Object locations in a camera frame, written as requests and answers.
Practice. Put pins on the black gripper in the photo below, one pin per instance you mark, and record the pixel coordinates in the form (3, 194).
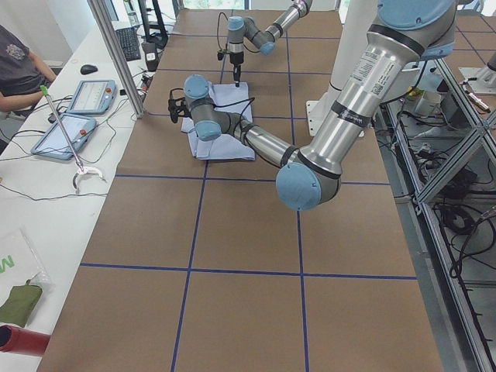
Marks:
(235, 59)
(187, 111)

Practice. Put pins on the light blue striped shirt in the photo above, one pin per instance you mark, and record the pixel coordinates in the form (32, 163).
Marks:
(205, 136)

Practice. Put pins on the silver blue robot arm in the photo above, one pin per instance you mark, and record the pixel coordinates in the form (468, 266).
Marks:
(402, 32)
(244, 28)

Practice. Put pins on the upper teach pendant tablet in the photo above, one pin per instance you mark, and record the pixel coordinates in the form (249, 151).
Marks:
(92, 97)

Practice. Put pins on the teach pendant tablet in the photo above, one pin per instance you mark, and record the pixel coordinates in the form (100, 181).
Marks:
(53, 143)
(92, 97)

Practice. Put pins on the black keyboard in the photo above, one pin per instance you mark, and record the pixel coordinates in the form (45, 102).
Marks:
(129, 43)

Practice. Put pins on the black computer mouse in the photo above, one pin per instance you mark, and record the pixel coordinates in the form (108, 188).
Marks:
(88, 69)

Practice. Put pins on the reacher grabber stick tool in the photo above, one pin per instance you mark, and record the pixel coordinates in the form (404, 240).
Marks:
(82, 169)

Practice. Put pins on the lower teach pendant tablet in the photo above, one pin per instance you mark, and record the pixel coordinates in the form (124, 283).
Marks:
(53, 143)

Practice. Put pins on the seated person dark shirt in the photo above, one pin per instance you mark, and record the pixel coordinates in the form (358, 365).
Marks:
(22, 74)

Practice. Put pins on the white plastic bag green print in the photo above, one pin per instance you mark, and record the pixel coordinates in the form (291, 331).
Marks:
(21, 264)

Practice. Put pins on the dark green object on table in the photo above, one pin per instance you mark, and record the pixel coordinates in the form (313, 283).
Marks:
(20, 304)

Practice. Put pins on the red cylinder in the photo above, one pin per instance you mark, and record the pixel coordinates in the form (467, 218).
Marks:
(23, 341)

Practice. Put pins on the aluminium frame post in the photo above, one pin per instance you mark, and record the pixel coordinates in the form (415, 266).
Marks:
(102, 18)

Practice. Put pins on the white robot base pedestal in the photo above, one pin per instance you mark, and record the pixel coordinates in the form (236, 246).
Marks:
(352, 43)

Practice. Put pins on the aluminium frame rack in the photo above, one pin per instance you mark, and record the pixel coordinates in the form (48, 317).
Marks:
(442, 167)

